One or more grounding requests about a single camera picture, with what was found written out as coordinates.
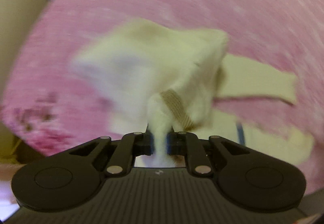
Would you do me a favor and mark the cream knit sweater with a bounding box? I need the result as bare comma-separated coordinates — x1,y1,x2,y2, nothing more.
70,19,314,168

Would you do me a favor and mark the pink floral blanket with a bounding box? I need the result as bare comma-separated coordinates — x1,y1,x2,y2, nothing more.
1,0,323,194

